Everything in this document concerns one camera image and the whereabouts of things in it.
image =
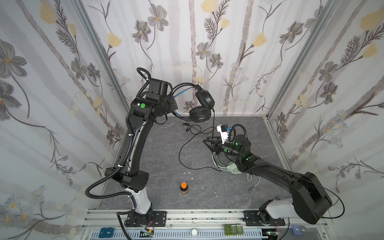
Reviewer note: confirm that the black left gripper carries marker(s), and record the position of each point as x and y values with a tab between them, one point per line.
174	104

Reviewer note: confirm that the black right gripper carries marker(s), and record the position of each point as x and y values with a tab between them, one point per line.
216	146

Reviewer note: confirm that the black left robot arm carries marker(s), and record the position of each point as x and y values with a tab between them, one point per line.
145	108

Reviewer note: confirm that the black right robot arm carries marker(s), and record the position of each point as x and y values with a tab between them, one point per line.
308	201

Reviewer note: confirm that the mint green headphones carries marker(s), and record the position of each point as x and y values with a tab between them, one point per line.
230	167

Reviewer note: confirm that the small orange cap bottle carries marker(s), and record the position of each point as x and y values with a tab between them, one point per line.
184	188

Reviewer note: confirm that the green battery pack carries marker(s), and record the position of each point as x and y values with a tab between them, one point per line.
233	230

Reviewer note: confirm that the white round cap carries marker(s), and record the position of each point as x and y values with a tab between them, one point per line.
194	232

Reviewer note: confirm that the blue grey box right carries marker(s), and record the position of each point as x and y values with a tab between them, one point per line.
299	230

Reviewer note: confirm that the left corner aluminium profile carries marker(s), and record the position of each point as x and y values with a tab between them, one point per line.
100	51

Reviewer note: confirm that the corner aluminium profile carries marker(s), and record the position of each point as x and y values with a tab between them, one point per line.
100	51
314	36

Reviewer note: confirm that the right corner aluminium profile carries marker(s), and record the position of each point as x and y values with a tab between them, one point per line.
314	36

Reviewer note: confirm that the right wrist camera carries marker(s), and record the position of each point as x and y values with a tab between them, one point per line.
224	132

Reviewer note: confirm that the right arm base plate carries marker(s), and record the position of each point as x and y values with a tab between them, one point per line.
261	219

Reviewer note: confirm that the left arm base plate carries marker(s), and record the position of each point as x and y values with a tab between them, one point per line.
151	219

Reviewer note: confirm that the aluminium mounting rail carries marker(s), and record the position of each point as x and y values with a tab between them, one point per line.
208	223

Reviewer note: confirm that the blue box on rail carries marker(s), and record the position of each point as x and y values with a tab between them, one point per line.
106	233

